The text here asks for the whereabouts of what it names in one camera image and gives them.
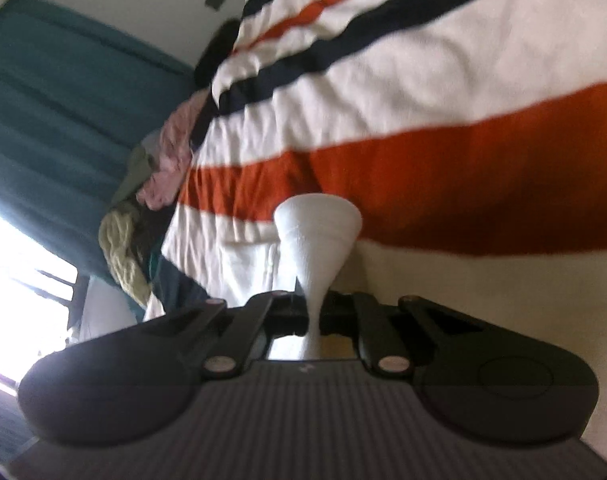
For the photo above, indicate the teal curtain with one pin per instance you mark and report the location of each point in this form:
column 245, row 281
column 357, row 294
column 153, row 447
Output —
column 58, row 110

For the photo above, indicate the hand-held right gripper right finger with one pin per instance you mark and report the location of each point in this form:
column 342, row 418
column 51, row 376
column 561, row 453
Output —
column 339, row 314

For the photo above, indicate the pink garment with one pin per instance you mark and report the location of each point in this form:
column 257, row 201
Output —
column 176, row 150

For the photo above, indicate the striped blanket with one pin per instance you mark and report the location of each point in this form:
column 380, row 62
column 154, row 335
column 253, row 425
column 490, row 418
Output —
column 433, row 85

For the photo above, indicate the white pants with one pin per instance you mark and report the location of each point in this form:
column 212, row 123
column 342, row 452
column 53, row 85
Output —
column 317, row 225

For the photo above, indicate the window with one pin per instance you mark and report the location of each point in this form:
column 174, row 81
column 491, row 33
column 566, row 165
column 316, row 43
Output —
column 18, row 285

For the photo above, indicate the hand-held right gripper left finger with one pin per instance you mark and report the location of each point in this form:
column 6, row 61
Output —
column 288, row 314

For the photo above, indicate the black armchair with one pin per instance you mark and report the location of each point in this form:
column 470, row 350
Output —
column 218, row 50

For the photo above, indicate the olive garment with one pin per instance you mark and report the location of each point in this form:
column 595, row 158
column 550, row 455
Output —
column 136, row 172

